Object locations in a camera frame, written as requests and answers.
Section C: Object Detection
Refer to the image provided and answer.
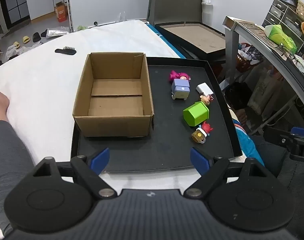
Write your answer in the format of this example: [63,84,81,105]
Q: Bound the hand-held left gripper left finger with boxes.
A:
[29,148,117,200]

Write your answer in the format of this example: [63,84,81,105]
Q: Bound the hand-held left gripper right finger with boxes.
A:
[184,147,269,200]

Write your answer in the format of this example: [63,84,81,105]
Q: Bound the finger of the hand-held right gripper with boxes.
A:
[263,125,304,144]

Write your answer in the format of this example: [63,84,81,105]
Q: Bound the amber toy mug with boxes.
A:
[191,127,208,144]

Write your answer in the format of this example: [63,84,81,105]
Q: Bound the red toy figure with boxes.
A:
[201,122,214,134]

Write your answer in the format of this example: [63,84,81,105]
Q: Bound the black tray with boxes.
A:
[70,57,243,173]

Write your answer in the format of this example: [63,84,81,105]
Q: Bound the green toy box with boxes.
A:
[183,102,210,127]

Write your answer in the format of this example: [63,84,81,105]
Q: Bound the brown-haired doll figure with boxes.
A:
[199,94,215,106]

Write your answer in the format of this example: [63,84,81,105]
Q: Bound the brown cardboard box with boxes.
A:
[72,52,154,138]

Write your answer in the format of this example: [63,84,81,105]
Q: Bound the white charger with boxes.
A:
[196,82,213,95]

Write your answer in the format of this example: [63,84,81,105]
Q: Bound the lavender toy block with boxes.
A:
[171,78,190,101]

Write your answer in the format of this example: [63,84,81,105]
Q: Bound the pink toy figure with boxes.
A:
[169,70,191,83]

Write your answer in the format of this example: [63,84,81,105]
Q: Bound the beige tote bag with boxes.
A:
[247,69,298,116]

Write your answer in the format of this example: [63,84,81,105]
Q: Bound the black bag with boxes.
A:
[224,81,254,111]

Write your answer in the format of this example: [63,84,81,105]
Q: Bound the red basket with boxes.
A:
[236,50,263,73]

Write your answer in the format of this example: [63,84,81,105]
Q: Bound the green tissue pack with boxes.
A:
[264,24,297,53]

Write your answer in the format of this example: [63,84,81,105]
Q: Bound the black hairbrush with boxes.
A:
[55,46,77,56]

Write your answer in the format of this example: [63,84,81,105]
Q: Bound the grey drawer organiser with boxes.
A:
[265,0,304,44]

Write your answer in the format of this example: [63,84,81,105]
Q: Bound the silver foil bag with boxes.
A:
[45,26,70,38]

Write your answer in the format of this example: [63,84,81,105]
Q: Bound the white plastic bag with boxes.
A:
[4,41,43,62]

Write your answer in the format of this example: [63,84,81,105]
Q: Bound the orange cardboard box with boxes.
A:
[54,2,68,22]

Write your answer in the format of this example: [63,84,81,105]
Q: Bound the white cabinet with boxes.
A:
[25,0,69,21]

